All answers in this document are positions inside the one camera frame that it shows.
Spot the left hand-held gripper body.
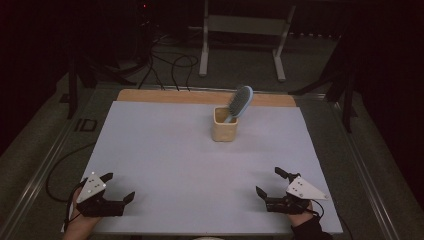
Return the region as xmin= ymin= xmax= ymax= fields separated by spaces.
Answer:
xmin=75 ymin=171 xmax=127 ymax=218

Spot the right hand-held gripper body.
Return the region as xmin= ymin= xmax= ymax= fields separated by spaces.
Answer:
xmin=265 ymin=175 xmax=330 ymax=215

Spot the beige square cup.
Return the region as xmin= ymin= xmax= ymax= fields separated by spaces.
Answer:
xmin=212 ymin=105 xmax=240 ymax=143

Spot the light blue hairbrush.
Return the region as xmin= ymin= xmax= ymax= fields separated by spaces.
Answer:
xmin=223 ymin=85 xmax=254 ymax=124

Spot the person's right hand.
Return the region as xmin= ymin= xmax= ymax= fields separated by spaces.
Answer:
xmin=287 ymin=201 xmax=316 ymax=226

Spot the person's left hand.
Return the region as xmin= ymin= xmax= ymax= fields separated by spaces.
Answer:
xmin=62 ymin=187 xmax=102 ymax=240

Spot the pale blue table mat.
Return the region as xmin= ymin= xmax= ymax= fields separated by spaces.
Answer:
xmin=80 ymin=100 xmax=344 ymax=236

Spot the black tripod stand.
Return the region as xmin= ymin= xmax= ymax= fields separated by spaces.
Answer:
xmin=65 ymin=54 xmax=138 ymax=120
xmin=288 ymin=33 xmax=360 ymax=134

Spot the white metal stand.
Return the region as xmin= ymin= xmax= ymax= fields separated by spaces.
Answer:
xmin=198 ymin=0 xmax=297 ymax=83

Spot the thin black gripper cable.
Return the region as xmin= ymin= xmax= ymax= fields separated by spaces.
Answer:
xmin=63 ymin=181 xmax=88 ymax=231
xmin=310 ymin=198 xmax=326 ymax=219

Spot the long black cable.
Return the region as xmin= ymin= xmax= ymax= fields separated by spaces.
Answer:
xmin=45 ymin=142 xmax=97 ymax=203

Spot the metal floor rail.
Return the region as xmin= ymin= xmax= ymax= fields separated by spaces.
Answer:
xmin=328 ymin=98 xmax=406 ymax=240
xmin=0 ymin=83 xmax=101 ymax=240

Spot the black floor cable loop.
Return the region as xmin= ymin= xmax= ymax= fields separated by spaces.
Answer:
xmin=170 ymin=54 xmax=200 ymax=92

